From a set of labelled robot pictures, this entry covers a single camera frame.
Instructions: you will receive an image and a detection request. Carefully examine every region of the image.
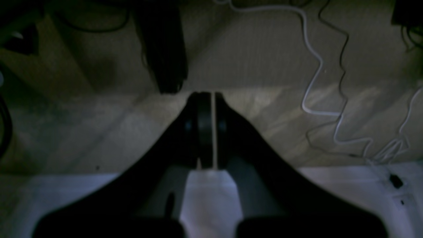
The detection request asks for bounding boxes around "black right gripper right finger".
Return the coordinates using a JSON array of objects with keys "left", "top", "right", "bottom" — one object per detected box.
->
[{"left": 215, "top": 93, "right": 388, "bottom": 238}]

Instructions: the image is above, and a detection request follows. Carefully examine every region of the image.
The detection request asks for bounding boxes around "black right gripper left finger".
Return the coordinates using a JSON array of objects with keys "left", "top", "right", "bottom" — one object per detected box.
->
[{"left": 33, "top": 92, "right": 213, "bottom": 238}]

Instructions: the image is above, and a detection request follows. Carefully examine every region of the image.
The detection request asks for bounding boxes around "black cable on floor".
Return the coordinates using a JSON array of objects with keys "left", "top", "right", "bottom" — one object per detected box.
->
[{"left": 306, "top": 0, "right": 361, "bottom": 157}]

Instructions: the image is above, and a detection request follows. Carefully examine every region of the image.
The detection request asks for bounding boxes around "black table leg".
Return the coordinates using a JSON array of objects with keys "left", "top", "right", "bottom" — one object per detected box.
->
[{"left": 130, "top": 0, "right": 188, "bottom": 94}]

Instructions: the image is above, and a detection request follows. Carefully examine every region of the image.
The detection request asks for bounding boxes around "white cable on floor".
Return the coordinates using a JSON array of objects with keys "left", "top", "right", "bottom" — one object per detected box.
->
[{"left": 215, "top": 0, "right": 423, "bottom": 166}]

